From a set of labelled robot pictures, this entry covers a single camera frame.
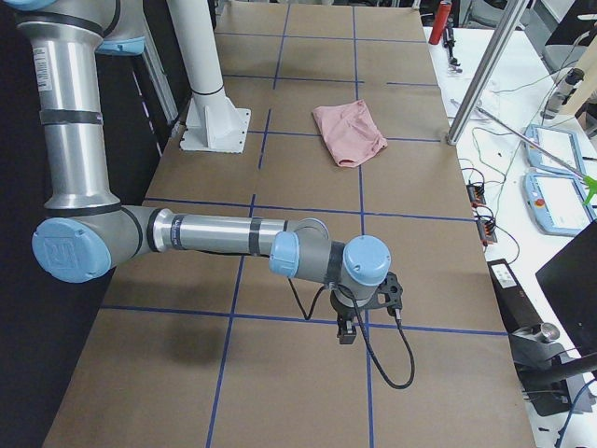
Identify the aluminium frame post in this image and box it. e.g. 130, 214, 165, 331
446, 0, 527, 146

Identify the red cylinder bottle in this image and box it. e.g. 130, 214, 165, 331
428, 0, 452, 45

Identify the orange black connector board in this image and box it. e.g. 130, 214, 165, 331
476, 215, 497, 247
465, 183, 486, 208

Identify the clear water bottle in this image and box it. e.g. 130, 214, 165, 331
542, 68, 585, 119

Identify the lower blue teach pendant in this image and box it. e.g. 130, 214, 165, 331
523, 172, 596, 237

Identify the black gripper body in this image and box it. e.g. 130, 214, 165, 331
330, 288, 368, 321

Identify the black box with white label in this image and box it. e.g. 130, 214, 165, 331
487, 259, 541, 333

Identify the pink snoopy t-shirt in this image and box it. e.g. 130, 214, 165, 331
312, 100, 388, 168

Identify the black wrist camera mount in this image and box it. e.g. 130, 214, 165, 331
368, 272, 403, 317

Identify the upper orange black connector board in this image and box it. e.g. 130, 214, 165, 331
465, 183, 486, 208

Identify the black monitor corner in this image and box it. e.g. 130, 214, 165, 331
535, 222, 597, 355

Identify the metal grabber stick green handle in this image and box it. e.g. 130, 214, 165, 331
474, 105, 596, 205

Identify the blue teach pendant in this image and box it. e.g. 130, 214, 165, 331
523, 172, 596, 237
525, 124, 586, 175

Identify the white pedestal column base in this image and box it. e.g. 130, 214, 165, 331
168, 0, 251, 153

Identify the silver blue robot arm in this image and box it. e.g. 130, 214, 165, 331
1, 1, 382, 354

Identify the black clamp with silver knob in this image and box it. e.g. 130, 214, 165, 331
508, 323, 596, 416

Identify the upper blue teach pendant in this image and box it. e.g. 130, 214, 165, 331
525, 124, 586, 175

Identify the lower orange black connector board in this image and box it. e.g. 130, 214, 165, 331
476, 215, 497, 247

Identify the right black braided cable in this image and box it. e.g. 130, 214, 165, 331
286, 277, 416, 390

